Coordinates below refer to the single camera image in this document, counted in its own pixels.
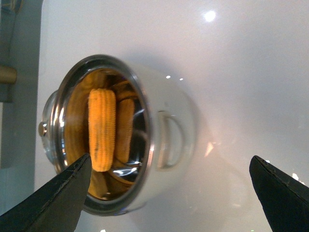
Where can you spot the cream steel cooking pot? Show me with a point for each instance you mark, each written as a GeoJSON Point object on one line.
{"type": "Point", "coordinates": [155, 132]}

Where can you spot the glass pot lid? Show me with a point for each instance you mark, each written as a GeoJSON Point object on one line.
{"type": "Point", "coordinates": [48, 134]}

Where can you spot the yellow corn cob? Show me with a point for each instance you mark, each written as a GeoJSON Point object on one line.
{"type": "Point", "coordinates": [101, 126]}

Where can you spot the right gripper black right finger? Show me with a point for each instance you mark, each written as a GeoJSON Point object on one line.
{"type": "Point", "coordinates": [285, 201]}

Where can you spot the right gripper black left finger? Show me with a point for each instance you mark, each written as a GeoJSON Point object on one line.
{"type": "Point", "coordinates": [56, 206]}

